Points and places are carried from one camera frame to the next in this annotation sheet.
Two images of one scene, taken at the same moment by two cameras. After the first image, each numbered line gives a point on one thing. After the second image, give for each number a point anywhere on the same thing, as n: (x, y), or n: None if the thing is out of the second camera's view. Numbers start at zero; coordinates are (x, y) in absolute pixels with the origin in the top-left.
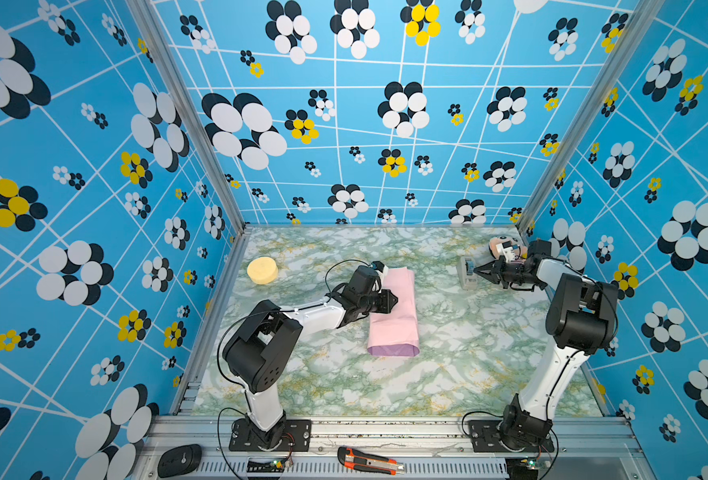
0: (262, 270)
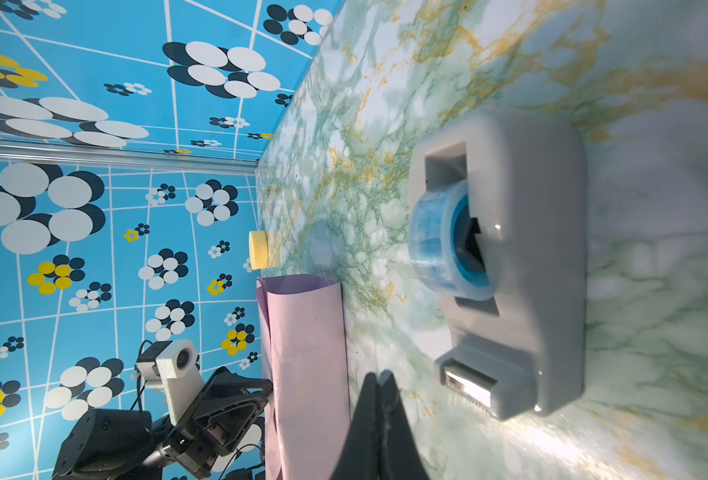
0: (258, 250)
